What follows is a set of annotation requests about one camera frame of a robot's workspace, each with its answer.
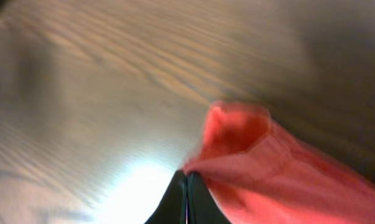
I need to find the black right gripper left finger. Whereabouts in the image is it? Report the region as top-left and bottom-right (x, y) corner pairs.
(145, 170), (187, 224)

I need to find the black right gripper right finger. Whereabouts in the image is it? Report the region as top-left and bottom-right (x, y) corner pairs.
(187, 172), (231, 224)

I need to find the coral red t-shirt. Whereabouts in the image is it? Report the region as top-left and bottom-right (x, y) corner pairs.
(183, 101), (375, 223)

